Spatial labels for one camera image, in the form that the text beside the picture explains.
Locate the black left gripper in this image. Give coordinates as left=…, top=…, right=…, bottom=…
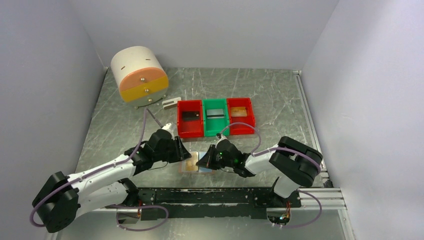
left=153, top=135, right=192, bottom=164

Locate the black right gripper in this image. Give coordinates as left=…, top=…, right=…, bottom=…
left=196, top=144, right=235, bottom=171

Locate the tan leather card holder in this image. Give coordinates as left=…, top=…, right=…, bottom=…
left=179, top=151, right=215, bottom=175

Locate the gold card with stripe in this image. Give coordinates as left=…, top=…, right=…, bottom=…
left=230, top=106, right=248, bottom=118

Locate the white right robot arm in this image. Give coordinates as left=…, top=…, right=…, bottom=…
left=196, top=136, right=323, bottom=207

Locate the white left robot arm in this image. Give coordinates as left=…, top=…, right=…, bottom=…
left=30, top=128, right=192, bottom=233

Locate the black credit card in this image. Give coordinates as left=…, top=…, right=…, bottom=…
left=181, top=111, right=201, bottom=122

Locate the red bin with black card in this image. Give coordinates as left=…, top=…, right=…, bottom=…
left=177, top=99, right=204, bottom=139

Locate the silver credit card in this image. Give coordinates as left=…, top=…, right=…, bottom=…
left=206, top=108, right=225, bottom=119

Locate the red bin with gold card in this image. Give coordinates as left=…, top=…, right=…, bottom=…
left=226, top=97, right=256, bottom=135

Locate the small white grey block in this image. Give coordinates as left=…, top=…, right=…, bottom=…
left=162, top=97, right=182, bottom=110

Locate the green plastic bin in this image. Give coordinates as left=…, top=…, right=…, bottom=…
left=202, top=98, right=230, bottom=137

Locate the round white drawer cabinet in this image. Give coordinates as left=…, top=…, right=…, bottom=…
left=110, top=46, right=169, bottom=108

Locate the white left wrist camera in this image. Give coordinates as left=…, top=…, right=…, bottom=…
left=161, top=122, right=176, bottom=134

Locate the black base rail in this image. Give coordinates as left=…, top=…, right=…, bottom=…
left=118, top=178, right=301, bottom=221

